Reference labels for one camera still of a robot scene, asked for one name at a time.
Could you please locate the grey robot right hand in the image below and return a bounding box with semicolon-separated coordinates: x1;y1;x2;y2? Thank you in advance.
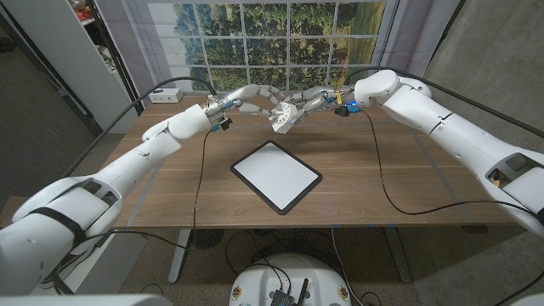
283;84;357;127

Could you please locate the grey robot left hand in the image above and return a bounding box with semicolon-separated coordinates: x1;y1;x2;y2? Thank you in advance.
206;83;286;122

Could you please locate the white mechanical timer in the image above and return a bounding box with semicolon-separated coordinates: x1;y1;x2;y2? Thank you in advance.
270;101;300;135

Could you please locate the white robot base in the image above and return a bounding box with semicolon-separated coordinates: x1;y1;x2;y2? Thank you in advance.
229;253;353;306

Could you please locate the small black-framed whiteboard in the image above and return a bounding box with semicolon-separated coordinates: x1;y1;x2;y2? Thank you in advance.
229;139;323;216

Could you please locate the printed window backdrop cloth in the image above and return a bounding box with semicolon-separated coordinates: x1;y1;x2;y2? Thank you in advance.
95;0;462;101

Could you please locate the white power strip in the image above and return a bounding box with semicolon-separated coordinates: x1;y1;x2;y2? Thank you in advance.
148;88;184;105

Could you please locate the black round ribbed disc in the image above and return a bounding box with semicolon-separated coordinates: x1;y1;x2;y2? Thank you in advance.
190;229;225;251

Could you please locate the grey table leg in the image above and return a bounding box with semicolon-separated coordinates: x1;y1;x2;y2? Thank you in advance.
382;227;412;284

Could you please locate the white table leg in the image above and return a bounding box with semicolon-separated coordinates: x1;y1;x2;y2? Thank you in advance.
167;229;192;284

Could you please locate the white shelf cabinet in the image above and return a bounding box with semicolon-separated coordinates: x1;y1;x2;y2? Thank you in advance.
0;0;140;135

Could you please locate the orange packaged item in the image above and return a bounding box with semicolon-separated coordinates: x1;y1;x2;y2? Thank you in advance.
72;0;95;22

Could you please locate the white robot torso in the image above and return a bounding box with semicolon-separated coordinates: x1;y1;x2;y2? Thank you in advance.
0;292;544;306

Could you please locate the brown cardboard box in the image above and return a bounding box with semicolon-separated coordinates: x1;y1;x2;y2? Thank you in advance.
0;195;27;229

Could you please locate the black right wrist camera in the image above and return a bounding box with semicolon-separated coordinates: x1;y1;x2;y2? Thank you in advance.
333;101;360;118

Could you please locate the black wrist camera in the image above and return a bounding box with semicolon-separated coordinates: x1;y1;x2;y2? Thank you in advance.
212;116;234;133
333;101;360;118

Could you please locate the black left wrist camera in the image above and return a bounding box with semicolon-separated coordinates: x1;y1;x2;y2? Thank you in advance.
212;116;234;133

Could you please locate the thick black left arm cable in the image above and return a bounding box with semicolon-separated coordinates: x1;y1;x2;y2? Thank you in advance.
61;76;218;179

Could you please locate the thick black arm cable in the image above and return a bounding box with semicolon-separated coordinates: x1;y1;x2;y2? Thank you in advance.
343;66;544;139
61;76;218;179

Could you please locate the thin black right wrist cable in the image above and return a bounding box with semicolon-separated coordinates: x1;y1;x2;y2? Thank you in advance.
358;109;539;217

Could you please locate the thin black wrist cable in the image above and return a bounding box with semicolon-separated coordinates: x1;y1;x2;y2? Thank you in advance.
358;109;539;217
71;127;216;252

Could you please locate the thin black left wrist cable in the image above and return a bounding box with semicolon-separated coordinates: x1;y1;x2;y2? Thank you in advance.
71;127;216;252

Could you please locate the grey floor cable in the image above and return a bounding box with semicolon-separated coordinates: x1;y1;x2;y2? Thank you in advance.
330;227;358;306

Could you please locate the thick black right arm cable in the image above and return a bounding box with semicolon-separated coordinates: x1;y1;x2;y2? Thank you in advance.
343;66;544;139

